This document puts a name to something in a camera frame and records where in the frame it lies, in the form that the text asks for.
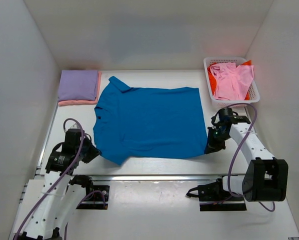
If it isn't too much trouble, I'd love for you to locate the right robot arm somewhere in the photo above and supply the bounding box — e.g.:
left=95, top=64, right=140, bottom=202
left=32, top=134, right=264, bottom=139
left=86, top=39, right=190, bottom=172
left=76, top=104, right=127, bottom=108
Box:
left=204, top=106, right=289, bottom=202

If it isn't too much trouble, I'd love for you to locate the folded purple t-shirt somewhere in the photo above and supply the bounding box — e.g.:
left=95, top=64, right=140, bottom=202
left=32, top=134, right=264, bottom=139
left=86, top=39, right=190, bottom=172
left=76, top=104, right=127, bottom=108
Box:
left=57, top=69, right=99, bottom=102

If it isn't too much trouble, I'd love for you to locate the folded salmon pink t-shirt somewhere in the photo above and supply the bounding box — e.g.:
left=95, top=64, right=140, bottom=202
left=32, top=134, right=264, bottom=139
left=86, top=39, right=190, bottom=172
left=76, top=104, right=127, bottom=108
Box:
left=58, top=70, right=103, bottom=107

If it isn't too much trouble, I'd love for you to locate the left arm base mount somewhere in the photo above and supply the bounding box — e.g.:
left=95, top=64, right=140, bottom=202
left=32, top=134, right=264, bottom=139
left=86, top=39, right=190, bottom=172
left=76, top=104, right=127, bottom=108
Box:
left=76, top=177, right=110, bottom=210

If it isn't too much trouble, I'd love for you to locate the orange t-shirt in basket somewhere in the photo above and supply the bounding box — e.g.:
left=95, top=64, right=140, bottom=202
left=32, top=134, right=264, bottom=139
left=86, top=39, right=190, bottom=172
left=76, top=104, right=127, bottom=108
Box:
left=206, top=59, right=257, bottom=100

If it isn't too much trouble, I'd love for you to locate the white plastic laundry basket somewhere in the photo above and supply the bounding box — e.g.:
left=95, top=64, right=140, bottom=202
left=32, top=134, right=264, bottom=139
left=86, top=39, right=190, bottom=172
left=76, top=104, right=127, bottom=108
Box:
left=203, top=56, right=260, bottom=109

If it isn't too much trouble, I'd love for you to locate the pink t-shirt in basket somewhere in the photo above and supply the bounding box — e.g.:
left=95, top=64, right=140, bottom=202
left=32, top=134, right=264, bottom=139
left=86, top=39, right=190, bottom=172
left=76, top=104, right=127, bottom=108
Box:
left=209, top=62, right=255, bottom=101

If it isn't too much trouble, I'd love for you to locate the blue polo t-shirt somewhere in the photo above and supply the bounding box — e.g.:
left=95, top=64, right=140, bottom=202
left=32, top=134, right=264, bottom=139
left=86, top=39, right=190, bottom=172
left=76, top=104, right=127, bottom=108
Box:
left=93, top=76, right=208, bottom=165

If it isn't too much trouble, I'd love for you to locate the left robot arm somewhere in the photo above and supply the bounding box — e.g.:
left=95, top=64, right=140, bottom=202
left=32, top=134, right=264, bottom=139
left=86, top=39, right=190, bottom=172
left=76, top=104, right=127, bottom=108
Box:
left=13, top=128, right=105, bottom=240

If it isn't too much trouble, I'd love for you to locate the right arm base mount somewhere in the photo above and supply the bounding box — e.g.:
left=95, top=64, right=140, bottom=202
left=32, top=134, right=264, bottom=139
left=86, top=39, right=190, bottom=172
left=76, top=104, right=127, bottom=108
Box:
left=185, top=178, right=247, bottom=212

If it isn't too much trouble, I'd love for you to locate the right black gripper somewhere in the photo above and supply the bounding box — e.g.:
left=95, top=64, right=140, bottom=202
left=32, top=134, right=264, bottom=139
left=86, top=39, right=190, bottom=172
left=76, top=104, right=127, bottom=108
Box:
left=204, top=126, right=232, bottom=155

